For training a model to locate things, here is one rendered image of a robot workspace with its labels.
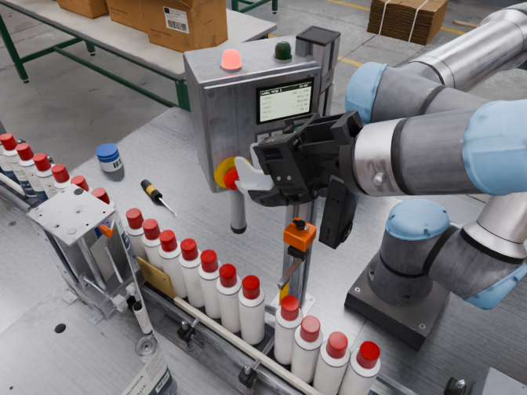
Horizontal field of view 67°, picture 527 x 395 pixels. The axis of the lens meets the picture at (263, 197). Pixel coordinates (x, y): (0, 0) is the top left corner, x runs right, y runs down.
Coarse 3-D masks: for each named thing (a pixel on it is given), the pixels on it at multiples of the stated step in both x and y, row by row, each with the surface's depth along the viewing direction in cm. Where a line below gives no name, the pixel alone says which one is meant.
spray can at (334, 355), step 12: (336, 336) 67; (324, 348) 69; (336, 348) 65; (348, 348) 70; (324, 360) 68; (336, 360) 68; (348, 360) 68; (324, 372) 71; (336, 372) 69; (312, 384) 81; (324, 384) 74; (336, 384) 73
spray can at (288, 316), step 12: (288, 300) 72; (276, 312) 75; (288, 312) 70; (300, 312) 74; (276, 324) 75; (288, 324) 72; (276, 336) 78; (288, 336) 75; (276, 348) 81; (288, 348) 78; (276, 360) 84; (288, 360) 82
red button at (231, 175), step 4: (232, 168) 59; (228, 172) 57; (232, 172) 57; (236, 172) 57; (224, 176) 58; (228, 176) 57; (232, 176) 57; (236, 176) 57; (224, 180) 58; (228, 180) 57; (232, 180) 57; (224, 184) 59; (228, 184) 58; (232, 184) 58; (228, 188) 59; (232, 188) 58; (236, 188) 58
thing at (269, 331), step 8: (152, 288) 97; (168, 296) 95; (184, 312) 95; (216, 320) 91; (208, 328) 92; (264, 328) 90; (272, 328) 90; (240, 336) 88; (264, 336) 88; (232, 344) 87; (264, 344) 87; (272, 352) 86; (272, 360) 85; (288, 368) 83; (280, 376) 82
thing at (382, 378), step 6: (264, 306) 84; (270, 306) 84; (270, 312) 84; (378, 378) 74; (384, 378) 74; (390, 378) 74; (384, 384) 74; (390, 384) 73; (396, 384) 73; (396, 390) 73; (402, 390) 72; (408, 390) 72
